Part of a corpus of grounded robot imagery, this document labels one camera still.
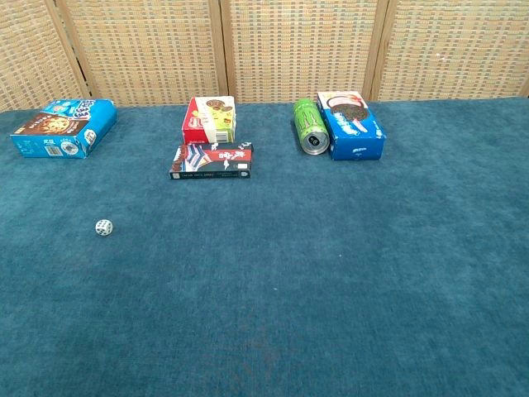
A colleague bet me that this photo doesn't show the green energy drink can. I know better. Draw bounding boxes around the green energy drink can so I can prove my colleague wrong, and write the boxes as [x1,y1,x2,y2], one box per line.
[293,98,331,156]

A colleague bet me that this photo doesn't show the red and cream snack box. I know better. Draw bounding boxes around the red and cream snack box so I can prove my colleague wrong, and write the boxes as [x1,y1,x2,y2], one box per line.
[182,95,237,146]

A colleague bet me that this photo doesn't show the blue chocolate chip cookie box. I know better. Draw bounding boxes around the blue chocolate chip cookie box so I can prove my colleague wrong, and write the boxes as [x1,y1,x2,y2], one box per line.
[10,98,118,160]

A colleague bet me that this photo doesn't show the blue sandwich cookie box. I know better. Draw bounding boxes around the blue sandwich cookie box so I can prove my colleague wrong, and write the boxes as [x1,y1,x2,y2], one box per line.
[317,91,387,162]

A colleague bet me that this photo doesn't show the blue table cloth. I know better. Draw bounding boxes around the blue table cloth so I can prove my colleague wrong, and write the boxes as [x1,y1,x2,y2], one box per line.
[0,97,529,397]

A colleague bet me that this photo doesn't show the woven folding screen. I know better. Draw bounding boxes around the woven folding screen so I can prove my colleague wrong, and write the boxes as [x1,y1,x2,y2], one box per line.
[0,0,529,113]

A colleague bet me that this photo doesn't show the black and red flat box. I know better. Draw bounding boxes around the black and red flat box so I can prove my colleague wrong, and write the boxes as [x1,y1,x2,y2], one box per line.
[169,142,255,180]

